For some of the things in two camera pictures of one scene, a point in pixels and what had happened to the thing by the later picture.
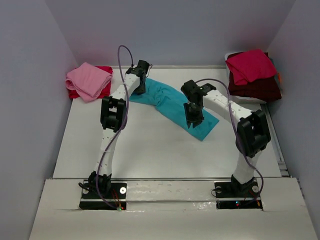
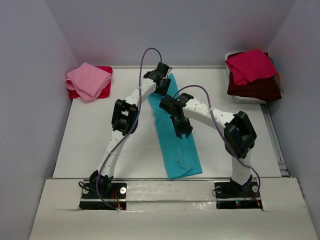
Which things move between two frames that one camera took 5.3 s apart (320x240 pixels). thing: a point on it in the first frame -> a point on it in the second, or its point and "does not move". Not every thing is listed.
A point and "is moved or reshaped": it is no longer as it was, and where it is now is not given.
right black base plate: [234, 195] does not move
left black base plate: [116, 199] does not move
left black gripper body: [140, 88] -> [164, 85]
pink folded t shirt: [88, 79] does not move
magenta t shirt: [249, 66] does not move
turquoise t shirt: [170, 100] is moved or reshaped
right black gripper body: [194, 115] -> [183, 127]
